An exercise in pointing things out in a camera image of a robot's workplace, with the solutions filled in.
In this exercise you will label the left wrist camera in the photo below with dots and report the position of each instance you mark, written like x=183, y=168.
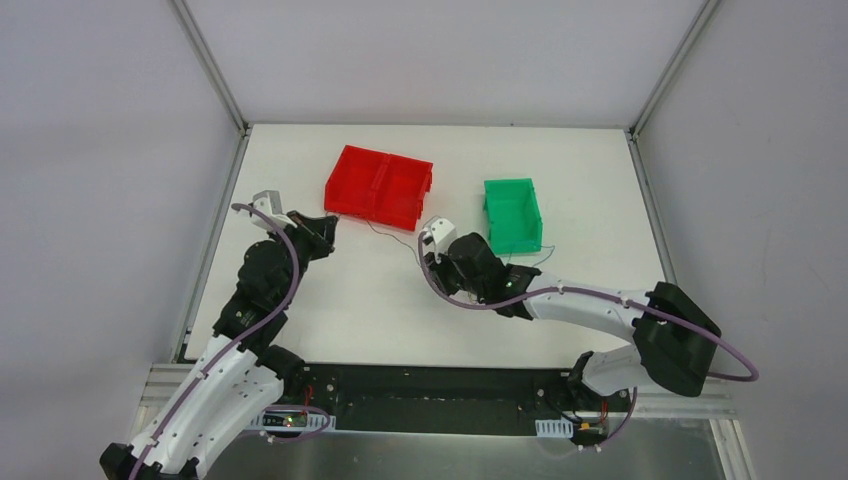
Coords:
x=268, y=203

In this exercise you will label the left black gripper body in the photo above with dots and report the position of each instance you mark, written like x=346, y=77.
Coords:
x=309, y=232

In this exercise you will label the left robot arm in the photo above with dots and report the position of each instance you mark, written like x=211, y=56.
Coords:
x=240, y=372

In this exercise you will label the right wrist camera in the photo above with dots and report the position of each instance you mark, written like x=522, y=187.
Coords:
x=438, y=233

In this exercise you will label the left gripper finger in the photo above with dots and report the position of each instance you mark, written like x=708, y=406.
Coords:
x=303, y=221
x=327, y=232

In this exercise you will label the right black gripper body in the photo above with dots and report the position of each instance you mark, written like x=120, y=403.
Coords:
x=444, y=263

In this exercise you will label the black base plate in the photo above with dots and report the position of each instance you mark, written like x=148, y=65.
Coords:
x=445, y=400

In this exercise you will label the green plastic bin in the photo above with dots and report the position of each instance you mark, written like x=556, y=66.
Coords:
x=515, y=223

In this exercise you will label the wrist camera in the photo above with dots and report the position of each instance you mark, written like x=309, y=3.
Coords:
x=438, y=233
x=268, y=203

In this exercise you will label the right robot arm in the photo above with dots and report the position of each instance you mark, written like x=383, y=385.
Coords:
x=669, y=340

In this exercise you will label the red plastic bin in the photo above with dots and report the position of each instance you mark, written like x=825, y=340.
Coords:
x=379, y=187

